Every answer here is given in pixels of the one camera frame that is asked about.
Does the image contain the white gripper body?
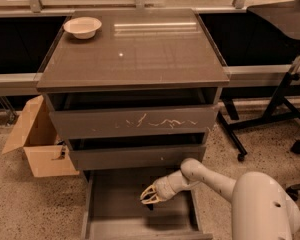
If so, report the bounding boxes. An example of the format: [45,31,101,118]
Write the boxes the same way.
[153,176,181,202]

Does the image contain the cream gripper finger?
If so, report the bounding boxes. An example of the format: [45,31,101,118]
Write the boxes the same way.
[141,197,162,205]
[140,185,156,199]

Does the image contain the black rxbar chocolate bar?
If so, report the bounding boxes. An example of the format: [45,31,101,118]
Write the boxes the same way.
[146,203,154,211]

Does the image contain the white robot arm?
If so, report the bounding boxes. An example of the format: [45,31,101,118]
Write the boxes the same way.
[140,158,300,240]

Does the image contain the grey middle drawer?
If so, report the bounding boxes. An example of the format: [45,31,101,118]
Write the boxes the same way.
[70,133,206,171]

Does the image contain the grey drawer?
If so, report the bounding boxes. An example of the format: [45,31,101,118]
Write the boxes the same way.
[45,87,221,139]
[81,167,213,240]
[70,133,206,171]

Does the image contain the grey bottom drawer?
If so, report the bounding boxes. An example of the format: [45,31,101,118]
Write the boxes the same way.
[81,167,213,240]

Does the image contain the grey top drawer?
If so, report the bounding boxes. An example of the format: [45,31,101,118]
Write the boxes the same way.
[45,87,221,139]

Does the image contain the grey drawer cabinet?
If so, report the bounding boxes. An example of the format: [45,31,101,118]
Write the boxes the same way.
[36,9,231,240]

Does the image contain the open cardboard box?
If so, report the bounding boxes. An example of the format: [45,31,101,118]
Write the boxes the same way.
[2,96,79,177]

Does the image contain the black office chair base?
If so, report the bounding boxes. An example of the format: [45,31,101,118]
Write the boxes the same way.
[284,138,300,202]

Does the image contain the white bowl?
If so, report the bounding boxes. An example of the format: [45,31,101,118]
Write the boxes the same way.
[63,17,102,40]

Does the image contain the black rolling stand table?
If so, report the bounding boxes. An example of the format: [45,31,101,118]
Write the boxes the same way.
[217,0,300,162]

